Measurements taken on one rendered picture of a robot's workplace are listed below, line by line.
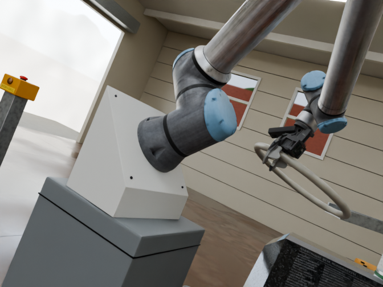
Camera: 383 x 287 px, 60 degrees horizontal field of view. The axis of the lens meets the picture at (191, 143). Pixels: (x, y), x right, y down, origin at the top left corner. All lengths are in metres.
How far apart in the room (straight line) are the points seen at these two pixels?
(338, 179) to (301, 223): 1.27
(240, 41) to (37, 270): 0.88
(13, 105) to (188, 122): 1.06
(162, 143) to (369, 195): 7.12
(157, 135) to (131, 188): 0.19
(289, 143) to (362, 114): 6.92
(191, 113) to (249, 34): 0.27
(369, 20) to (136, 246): 0.78
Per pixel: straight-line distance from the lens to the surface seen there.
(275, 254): 1.75
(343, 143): 8.06
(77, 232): 1.01
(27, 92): 1.82
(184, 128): 0.97
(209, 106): 0.95
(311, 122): 1.33
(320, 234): 7.97
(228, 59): 1.02
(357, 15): 0.91
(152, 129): 1.02
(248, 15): 0.98
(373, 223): 1.68
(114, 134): 0.96
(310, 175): 1.29
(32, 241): 1.14
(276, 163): 1.36
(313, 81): 1.26
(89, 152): 1.02
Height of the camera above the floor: 1.11
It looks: level
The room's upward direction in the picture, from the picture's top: 23 degrees clockwise
